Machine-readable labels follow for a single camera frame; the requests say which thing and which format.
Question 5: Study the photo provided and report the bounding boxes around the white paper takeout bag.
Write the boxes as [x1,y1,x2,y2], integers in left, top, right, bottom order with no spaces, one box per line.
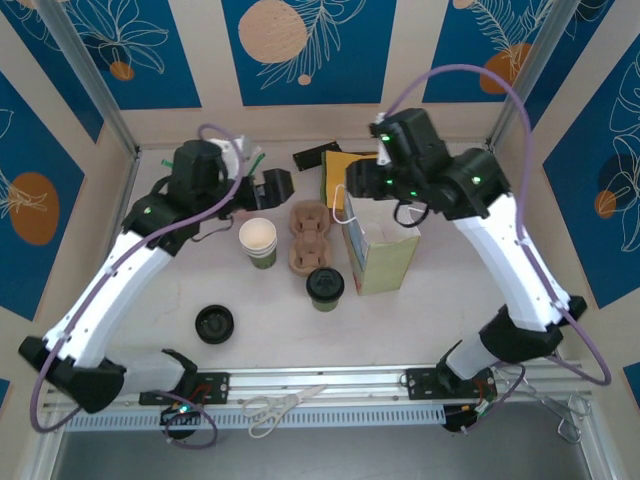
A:
[332,184,421,297]

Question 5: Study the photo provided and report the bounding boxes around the black plastic cup lid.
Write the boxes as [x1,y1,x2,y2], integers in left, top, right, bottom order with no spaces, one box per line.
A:
[305,267,345,304]

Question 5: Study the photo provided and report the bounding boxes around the yellow napkin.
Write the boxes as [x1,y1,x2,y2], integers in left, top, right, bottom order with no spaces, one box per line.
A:
[324,149,386,209]

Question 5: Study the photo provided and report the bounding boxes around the stack of paper cups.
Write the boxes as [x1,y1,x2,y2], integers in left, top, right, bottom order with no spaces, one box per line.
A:
[238,218,279,270]

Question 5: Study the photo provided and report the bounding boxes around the black metal plate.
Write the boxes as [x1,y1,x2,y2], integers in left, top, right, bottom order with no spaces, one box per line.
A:
[292,141,344,173]

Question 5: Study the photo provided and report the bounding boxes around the green napkin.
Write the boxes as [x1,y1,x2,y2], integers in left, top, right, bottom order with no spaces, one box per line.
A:
[318,149,329,207]

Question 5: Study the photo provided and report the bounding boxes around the stack of black lids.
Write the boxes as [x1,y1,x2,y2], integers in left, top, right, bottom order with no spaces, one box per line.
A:
[194,304,236,345]

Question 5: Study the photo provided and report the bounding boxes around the small controller board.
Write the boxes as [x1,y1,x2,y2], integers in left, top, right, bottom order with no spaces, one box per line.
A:
[159,399,204,427]
[443,402,496,435]

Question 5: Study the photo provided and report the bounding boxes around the metal scissor tongs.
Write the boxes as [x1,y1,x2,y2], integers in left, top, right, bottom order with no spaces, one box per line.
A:
[502,377,594,444]

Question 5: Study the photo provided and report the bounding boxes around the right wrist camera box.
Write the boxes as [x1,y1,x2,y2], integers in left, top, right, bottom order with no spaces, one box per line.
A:
[369,113,396,166]

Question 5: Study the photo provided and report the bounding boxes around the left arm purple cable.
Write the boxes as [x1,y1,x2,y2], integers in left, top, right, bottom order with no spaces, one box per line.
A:
[30,123,249,451]

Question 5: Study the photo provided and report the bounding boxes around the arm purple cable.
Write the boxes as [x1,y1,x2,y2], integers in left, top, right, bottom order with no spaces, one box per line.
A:
[30,123,249,451]
[387,64,612,436]

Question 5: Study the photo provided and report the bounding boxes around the aluminium side rail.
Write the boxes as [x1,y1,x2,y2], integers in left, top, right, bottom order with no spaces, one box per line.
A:
[74,149,142,371]

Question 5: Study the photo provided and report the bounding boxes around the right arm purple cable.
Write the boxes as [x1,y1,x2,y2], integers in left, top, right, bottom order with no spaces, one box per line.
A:
[387,64,612,436]

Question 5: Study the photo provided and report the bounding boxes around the aluminium frame post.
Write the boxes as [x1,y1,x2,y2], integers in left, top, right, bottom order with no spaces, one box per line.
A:
[487,0,574,151]
[37,0,141,156]

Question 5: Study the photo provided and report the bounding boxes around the aluminium front rail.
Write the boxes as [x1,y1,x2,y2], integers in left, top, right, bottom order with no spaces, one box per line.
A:
[42,362,596,414]

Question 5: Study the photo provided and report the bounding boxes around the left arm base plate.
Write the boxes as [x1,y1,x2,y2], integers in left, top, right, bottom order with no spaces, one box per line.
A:
[138,372,231,406]

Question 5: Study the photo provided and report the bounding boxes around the white handled scissors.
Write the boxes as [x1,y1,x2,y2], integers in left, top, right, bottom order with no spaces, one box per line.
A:
[242,383,327,440]

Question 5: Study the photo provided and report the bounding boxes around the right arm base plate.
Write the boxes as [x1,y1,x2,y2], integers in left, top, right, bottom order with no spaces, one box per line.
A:
[403,368,499,401]

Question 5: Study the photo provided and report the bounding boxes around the white slotted cable duct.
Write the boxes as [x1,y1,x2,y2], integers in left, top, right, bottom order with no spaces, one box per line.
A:
[64,405,446,432]

